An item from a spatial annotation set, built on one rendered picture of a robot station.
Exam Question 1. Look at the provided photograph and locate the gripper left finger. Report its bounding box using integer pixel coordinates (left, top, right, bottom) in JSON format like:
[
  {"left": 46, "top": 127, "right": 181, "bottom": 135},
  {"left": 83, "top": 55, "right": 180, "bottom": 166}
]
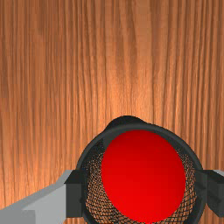
[{"left": 0, "top": 169, "right": 88, "bottom": 224}]

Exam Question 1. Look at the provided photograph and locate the red ball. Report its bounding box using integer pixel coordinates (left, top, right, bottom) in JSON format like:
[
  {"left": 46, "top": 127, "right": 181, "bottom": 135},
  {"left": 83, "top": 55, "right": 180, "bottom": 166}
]
[{"left": 101, "top": 129, "right": 187, "bottom": 224}]

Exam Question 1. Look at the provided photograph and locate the dark mesh basket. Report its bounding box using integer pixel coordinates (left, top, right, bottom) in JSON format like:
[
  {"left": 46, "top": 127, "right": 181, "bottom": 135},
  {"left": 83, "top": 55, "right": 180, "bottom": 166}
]
[{"left": 74, "top": 115, "right": 208, "bottom": 224}]

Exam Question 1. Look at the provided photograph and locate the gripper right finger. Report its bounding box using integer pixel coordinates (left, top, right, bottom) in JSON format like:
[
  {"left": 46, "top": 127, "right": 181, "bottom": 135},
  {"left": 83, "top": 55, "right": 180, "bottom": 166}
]
[{"left": 194, "top": 169, "right": 224, "bottom": 219}]

